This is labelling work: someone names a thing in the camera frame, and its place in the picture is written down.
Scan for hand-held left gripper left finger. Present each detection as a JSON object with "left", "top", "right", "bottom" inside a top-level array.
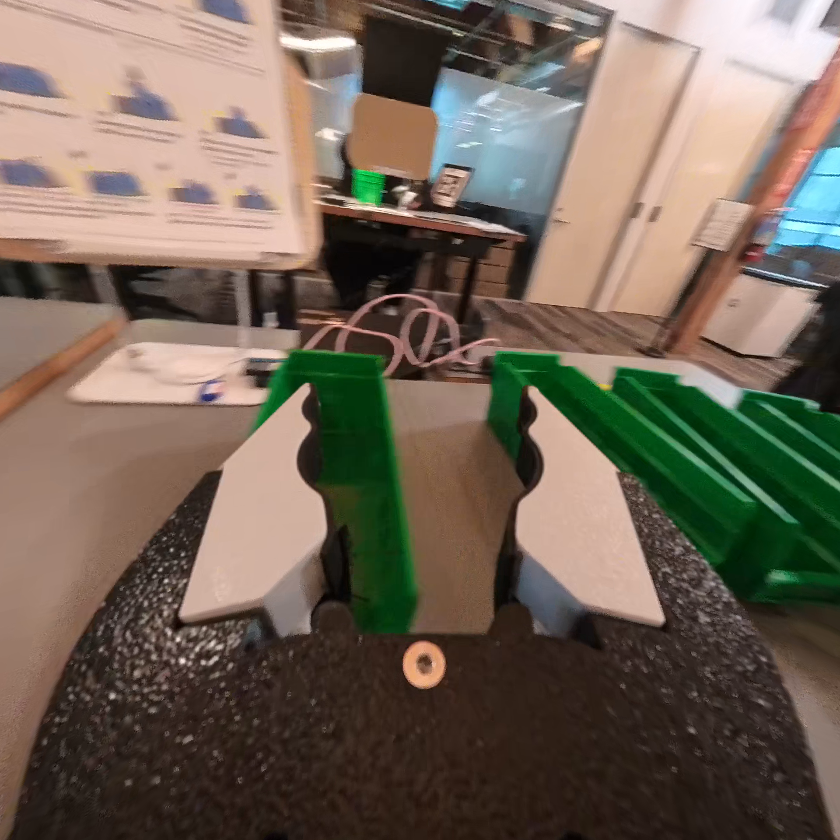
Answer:
[{"left": 178, "top": 382, "right": 349, "bottom": 637}]

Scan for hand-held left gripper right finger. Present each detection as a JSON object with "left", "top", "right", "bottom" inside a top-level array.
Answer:
[{"left": 493, "top": 386, "right": 668, "bottom": 637}]

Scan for black box blue stripe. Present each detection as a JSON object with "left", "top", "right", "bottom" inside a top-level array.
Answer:
[{"left": 245, "top": 356, "right": 290, "bottom": 388}]

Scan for white tray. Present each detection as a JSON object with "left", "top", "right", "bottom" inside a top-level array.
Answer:
[{"left": 66, "top": 341, "right": 291, "bottom": 406}]

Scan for printed cardboard box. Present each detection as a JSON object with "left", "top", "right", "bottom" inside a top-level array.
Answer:
[{"left": 453, "top": 241, "right": 521, "bottom": 299}]

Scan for white cabinet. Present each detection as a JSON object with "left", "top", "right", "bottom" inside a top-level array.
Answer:
[{"left": 699, "top": 270, "right": 824, "bottom": 360}]

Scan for wooden top desk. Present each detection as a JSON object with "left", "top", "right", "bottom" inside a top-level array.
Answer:
[{"left": 314, "top": 197, "right": 530, "bottom": 322}]

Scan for white notice sheet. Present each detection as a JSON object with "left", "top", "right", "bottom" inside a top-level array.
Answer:
[{"left": 691, "top": 199, "right": 753, "bottom": 252}]

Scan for printed tag sign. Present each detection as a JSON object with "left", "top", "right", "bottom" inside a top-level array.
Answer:
[{"left": 430, "top": 164, "right": 475, "bottom": 210}]

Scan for white door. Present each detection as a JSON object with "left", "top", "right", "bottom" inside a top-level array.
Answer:
[
  {"left": 607, "top": 59, "right": 809, "bottom": 317},
  {"left": 527, "top": 23, "right": 700, "bottom": 309}
]

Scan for instruction poster board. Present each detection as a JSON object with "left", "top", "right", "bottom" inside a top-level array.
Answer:
[{"left": 0, "top": 0, "right": 324, "bottom": 271}]

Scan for black panel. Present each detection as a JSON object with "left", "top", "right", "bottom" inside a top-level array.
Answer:
[{"left": 362, "top": 16, "right": 442, "bottom": 106}]

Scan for pink cable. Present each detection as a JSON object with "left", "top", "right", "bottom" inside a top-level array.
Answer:
[{"left": 301, "top": 294, "right": 501, "bottom": 380}]

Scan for wooden post red signs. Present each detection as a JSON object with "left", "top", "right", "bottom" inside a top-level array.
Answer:
[{"left": 666, "top": 66, "right": 840, "bottom": 358}]

